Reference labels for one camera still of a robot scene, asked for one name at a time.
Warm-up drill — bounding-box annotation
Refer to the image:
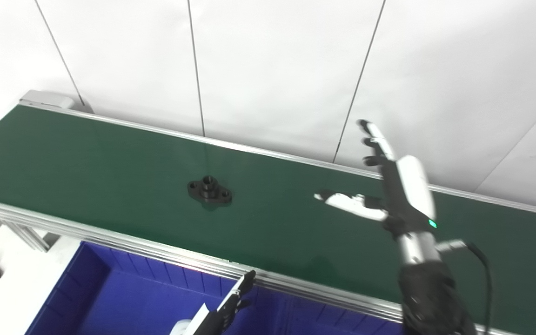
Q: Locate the grey conveyor end housing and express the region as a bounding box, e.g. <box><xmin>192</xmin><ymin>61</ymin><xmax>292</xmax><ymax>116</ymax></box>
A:
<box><xmin>19</xmin><ymin>90</ymin><xmax>93</xmax><ymax>114</ymax></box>

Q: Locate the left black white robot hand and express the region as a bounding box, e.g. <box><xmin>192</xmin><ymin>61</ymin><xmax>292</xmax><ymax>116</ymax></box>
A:
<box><xmin>181</xmin><ymin>269</ymin><xmax>257</xmax><ymax>335</ymax></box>

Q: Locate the black flanged metal part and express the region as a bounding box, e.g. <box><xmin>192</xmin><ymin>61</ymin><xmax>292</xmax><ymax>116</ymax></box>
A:
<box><xmin>187</xmin><ymin>175</ymin><xmax>233</xmax><ymax>208</ymax></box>

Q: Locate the blue plastic bin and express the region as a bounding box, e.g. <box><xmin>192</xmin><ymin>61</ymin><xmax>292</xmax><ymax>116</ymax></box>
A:
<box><xmin>248</xmin><ymin>288</ymin><xmax>406</xmax><ymax>335</ymax></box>

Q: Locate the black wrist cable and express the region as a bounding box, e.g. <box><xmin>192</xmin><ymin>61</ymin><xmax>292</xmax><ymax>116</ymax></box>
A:
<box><xmin>435</xmin><ymin>239</ymin><xmax>495</xmax><ymax>335</ymax></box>

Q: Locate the blue bin with white part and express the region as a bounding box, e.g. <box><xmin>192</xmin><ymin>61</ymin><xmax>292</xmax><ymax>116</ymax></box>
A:
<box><xmin>25</xmin><ymin>241</ymin><xmax>261</xmax><ymax>335</ymax></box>

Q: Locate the aluminium conveyor leg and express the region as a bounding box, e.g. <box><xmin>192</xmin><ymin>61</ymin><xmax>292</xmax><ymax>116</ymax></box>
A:
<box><xmin>2</xmin><ymin>221</ymin><xmax>60</xmax><ymax>253</ymax></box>

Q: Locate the green conveyor belt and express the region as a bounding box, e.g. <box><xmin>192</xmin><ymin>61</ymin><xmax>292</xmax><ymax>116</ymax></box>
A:
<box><xmin>0</xmin><ymin>104</ymin><xmax>536</xmax><ymax>335</ymax></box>
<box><xmin>0</xmin><ymin>100</ymin><xmax>536</xmax><ymax>335</ymax></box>

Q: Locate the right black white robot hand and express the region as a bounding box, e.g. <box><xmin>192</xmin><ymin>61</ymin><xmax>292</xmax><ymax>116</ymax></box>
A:
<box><xmin>314</xmin><ymin>120</ymin><xmax>438</xmax><ymax>238</ymax></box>

